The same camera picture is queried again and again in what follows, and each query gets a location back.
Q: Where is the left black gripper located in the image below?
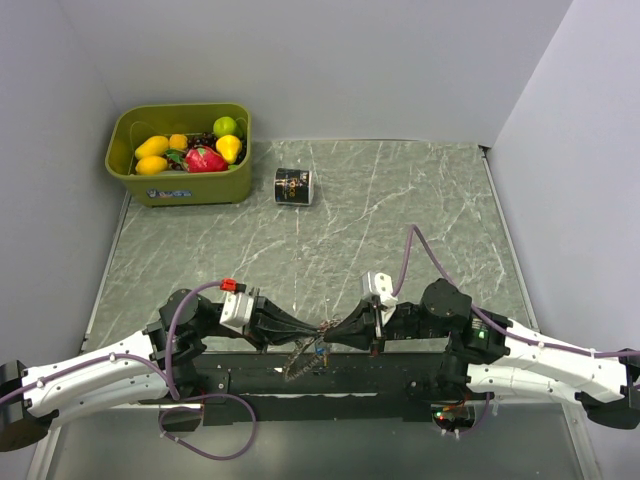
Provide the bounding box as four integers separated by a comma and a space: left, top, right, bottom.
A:
197, 286, 319, 354

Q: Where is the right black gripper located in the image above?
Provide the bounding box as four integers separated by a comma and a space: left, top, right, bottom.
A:
321, 296, 447, 353

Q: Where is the large silver keyring with rings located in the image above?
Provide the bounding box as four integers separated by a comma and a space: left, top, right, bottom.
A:
282, 317, 342, 382

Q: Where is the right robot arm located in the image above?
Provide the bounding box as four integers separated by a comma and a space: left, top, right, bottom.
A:
323, 274, 639, 430

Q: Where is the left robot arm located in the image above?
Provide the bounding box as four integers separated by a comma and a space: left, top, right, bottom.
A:
1, 279, 320, 452

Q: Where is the black paper cup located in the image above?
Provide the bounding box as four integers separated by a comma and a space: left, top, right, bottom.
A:
274, 168, 314, 206

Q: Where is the olive green plastic bin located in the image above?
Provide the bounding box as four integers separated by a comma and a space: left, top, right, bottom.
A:
105, 103, 252, 207

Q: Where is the red dragon fruit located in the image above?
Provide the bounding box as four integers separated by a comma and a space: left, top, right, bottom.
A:
184, 146, 228, 173

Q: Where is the yellow pear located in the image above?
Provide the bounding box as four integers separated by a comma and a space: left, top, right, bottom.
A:
216, 134, 243, 165

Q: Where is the dark cherries bunch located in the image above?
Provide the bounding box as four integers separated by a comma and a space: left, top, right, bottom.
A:
163, 133, 248, 173

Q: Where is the yellow mango lower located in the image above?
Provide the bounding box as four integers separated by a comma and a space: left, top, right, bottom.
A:
135, 155, 169, 176

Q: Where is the yellow mango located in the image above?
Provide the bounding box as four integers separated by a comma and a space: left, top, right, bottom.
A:
135, 155, 169, 176
134, 135, 169, 160

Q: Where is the small orange fruit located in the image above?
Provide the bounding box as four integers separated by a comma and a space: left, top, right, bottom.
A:
168, 134, 189, 151

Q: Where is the green lime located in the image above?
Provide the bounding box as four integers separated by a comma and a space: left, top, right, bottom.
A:
213, 116, 238, 138

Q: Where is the yellow mango upper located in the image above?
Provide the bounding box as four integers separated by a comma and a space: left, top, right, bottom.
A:
134, 135, 169, 160

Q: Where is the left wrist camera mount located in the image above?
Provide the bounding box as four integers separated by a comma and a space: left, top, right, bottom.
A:
219, 278, 255, 334

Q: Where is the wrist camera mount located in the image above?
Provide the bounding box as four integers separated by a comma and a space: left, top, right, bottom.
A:
219, 278, 255, 334
361, 271, 398, 326

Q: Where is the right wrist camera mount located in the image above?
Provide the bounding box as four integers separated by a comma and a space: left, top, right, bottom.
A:
361, 271, 398, 326

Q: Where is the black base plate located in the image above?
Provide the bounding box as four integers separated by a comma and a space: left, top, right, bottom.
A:
137, 352, 494, 427

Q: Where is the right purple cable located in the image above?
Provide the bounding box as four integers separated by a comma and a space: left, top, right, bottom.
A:
392, 224, 640, 436

